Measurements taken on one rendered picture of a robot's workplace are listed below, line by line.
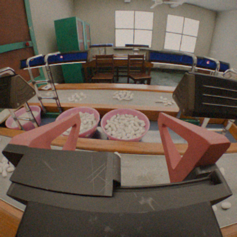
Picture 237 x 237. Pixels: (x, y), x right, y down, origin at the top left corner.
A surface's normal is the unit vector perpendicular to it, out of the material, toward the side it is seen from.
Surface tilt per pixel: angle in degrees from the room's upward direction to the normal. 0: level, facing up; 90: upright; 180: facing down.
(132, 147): 0
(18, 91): 90
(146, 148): 0
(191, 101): 58
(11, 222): 0
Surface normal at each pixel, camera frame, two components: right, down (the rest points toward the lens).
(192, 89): -0.07, 0.08
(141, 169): 0.00, -0.80
